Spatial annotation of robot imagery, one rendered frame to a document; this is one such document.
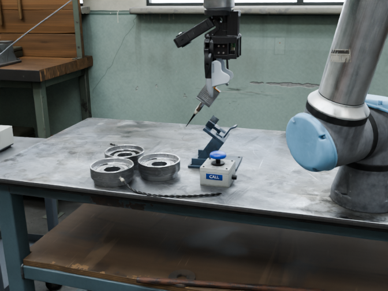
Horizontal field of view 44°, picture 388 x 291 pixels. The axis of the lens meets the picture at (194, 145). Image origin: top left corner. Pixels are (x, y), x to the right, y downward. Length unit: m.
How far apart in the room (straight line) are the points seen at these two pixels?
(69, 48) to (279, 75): 1.24
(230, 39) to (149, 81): 1.79
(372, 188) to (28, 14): 2.48
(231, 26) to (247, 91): 1.60
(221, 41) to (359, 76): 0.41
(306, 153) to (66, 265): 0.73
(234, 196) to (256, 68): 1.71
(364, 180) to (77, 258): 0.78
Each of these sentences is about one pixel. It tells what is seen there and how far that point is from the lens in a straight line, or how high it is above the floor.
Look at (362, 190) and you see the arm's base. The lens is 1.06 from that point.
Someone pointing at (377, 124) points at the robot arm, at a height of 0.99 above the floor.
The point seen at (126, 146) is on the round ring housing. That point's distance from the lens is 1.34.
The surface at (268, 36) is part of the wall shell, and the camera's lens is 2.71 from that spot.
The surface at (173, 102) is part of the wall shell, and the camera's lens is 2.91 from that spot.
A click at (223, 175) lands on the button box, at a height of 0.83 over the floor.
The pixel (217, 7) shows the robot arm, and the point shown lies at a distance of 1.18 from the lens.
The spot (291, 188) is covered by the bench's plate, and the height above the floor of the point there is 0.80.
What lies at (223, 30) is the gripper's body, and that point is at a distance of 1.21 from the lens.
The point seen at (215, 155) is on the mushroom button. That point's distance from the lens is 1.14.
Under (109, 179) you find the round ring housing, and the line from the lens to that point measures 1.15.
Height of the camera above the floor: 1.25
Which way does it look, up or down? 18 degrees down
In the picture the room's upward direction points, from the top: 1 degrees counter-clockwise
